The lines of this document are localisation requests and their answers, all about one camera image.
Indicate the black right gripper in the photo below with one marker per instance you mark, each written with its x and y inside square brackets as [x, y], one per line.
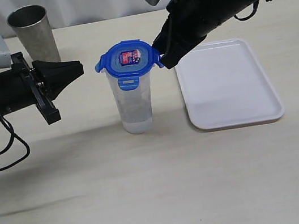
[168, 42]

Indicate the blue plastic container lid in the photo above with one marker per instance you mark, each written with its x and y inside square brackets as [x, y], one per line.
[128, 61]

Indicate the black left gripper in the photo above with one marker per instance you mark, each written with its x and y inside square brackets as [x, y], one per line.
[19, 86]

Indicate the clear plastic tall container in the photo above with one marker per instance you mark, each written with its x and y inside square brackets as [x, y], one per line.
[134, 106]

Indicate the white rectangular plastic tray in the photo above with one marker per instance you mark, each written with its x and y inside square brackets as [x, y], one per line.
[224, 86]

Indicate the stainless steel tumbler cup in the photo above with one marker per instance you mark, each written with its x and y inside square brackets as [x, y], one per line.
[31, 25]

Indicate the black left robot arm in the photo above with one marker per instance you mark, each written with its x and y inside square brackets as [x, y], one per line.
[39, 83]

